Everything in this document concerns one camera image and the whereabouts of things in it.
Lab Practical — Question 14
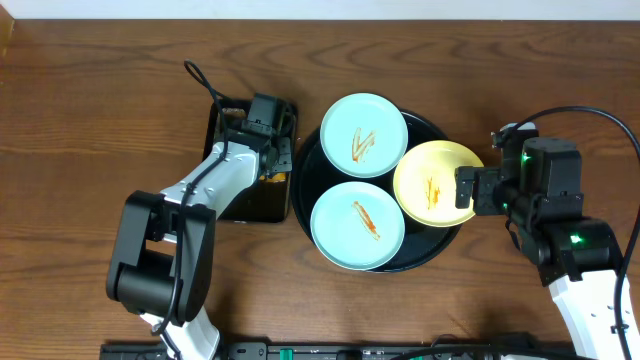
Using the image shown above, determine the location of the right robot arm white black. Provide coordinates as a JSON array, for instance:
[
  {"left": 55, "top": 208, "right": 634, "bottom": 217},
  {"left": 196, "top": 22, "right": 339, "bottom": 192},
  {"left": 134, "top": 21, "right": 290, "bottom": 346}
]
[{"left": 455, "top": 137, "right": 639, "bottom": 359}]

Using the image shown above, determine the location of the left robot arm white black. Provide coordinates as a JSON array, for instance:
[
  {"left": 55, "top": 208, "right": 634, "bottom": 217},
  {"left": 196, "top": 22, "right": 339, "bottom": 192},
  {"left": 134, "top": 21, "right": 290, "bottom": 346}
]
[{"left": 106, "top": 121, "right": 295, "bottom": 359}]

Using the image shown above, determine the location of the black rectangular water tray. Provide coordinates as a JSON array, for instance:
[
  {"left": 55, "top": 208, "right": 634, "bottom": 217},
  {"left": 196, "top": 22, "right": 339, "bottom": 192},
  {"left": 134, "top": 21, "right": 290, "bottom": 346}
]
[{"left": 202, "top": 97, "right": 298, "bottom": 223}]

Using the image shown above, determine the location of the yellow sponge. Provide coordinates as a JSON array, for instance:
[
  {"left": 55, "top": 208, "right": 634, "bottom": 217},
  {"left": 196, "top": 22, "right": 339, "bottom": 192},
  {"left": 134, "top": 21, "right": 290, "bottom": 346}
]
[{"left": 269, "top": 173, "right": 286, "bottom": 182}]

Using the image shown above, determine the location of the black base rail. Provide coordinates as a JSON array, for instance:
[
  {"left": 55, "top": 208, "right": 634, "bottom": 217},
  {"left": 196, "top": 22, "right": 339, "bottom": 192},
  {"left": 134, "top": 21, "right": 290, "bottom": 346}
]
[{"left": 98, "top": 342, "right": 576, "bottom": 360}]

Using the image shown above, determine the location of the yellow plate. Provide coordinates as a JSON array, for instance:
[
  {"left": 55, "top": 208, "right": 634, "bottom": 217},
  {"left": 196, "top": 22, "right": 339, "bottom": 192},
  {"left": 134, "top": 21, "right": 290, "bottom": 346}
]
[{"left": 393, "top": 140, "right": 484, "bottom": 227}]

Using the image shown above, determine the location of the light blue plate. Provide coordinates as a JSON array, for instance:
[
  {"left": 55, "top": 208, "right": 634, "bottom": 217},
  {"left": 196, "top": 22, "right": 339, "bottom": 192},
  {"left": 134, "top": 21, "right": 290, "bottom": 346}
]
[
  {"left": 320, "top": 93, "right": 409, "bottom": 178},
  {"left": 310, "top": 181, "right": 405, "bottom": 271}
]

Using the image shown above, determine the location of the upper light blue plate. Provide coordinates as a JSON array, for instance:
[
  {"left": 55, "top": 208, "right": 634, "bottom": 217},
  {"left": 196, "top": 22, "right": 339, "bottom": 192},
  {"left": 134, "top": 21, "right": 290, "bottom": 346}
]
[{"left": 320, "top": 93, "right": 409, "bottom": 178}]

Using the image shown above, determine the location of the lower light blue plate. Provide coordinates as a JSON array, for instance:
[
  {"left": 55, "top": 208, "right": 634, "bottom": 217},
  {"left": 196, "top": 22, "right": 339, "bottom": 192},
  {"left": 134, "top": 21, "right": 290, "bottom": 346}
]
[{"left": 310, "top": 181, "right": 405, "bottom": 271}]

